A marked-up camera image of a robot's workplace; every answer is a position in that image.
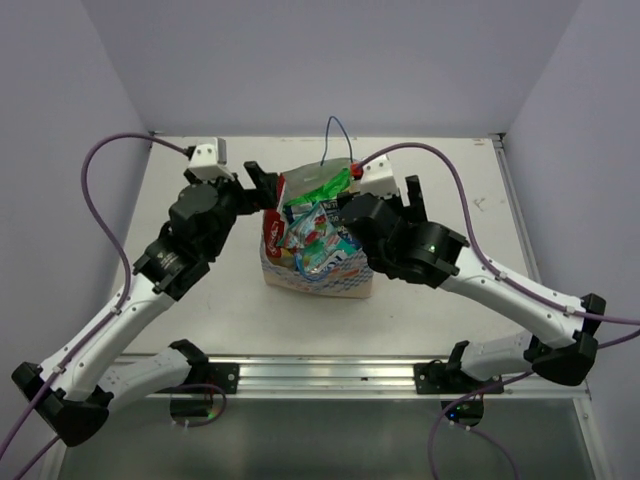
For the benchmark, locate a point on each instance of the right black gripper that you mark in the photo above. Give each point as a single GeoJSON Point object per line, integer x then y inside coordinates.
{"type": "Point", "coordinates": [414, 213]}

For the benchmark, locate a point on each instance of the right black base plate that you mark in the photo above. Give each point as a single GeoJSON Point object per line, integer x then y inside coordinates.
{"type": "Point", "coordinates": [434, 378]}

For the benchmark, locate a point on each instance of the checkered paper bag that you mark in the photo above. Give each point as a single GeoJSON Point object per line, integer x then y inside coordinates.
{"type": "Point", "coordinates": [351, 278]}

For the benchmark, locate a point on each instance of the Fox's candy packet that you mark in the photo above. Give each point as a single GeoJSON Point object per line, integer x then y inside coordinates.
{"type": "Point", "coordinates": [315, 243]}

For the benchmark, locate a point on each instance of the green Chuba cassava chips bag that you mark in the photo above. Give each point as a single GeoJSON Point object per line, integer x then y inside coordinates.
{"type": "Point", "coordinates": [312, 190]}

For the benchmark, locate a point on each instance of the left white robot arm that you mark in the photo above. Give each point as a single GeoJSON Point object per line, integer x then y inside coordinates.
{"type": "Point", "coordinates": [76, 389]}

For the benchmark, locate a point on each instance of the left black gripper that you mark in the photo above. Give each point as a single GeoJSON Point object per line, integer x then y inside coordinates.
{"type": "Point", "coordinates": [252, 199]}

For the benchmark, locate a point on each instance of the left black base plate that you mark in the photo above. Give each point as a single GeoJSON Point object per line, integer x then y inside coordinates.
{"type": "Point", "coordinates": [225, 375]}

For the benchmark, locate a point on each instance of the aluminium mounting rail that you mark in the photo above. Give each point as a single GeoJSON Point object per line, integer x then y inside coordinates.
{"type": "Point", "coordinates": [327, 377]}

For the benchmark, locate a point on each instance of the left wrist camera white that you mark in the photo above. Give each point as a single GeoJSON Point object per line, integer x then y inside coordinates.
{"type": "Point", "coordinates": [207, 162]}

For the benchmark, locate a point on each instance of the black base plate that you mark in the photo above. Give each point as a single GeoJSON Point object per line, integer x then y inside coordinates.
{"type": "Point", "coordinates": [434, 378]}
{"type": "Point", "coordinates": [225, 375]}

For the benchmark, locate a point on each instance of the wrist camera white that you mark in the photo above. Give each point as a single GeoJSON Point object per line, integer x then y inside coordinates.
{"type": "Point", "coordinates": [376, 178]}
{"type": "Point", "coordinates": [207, 162]}

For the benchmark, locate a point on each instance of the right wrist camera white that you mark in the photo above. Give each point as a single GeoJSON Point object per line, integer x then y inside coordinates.
{"type": "Point", "coordinates": [376, 178]}

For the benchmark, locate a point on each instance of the blue snack packet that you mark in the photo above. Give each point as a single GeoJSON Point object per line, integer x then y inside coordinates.
{"type": "Point", "coordinates": [332, 211]}

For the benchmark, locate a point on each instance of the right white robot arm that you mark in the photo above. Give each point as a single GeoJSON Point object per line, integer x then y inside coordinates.
{"type": "Point", "coordinates": [556, 343]}

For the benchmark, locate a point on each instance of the red Chuba chips bag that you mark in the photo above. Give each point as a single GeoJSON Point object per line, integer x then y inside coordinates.
{"type": "Point", "coordinates": [274, 223]}

